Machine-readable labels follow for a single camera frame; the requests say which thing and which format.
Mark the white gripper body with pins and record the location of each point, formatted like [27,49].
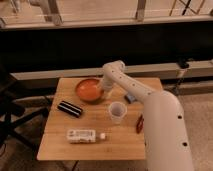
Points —
[106,84]

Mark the translucent yellowish gripper finger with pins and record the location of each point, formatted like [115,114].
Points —
[107,95]

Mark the orange ceramic bowl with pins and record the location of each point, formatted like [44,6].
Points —
[88,90]

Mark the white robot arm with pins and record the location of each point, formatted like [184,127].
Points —
[167,145]

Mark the clear plastic cup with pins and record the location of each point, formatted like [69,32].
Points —
[117,111]

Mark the black rectangular box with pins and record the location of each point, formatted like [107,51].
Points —
[70,109]

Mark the white plastic bottle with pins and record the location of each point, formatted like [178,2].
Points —
[75,136]

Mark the black office chair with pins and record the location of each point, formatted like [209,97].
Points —
[13,113]

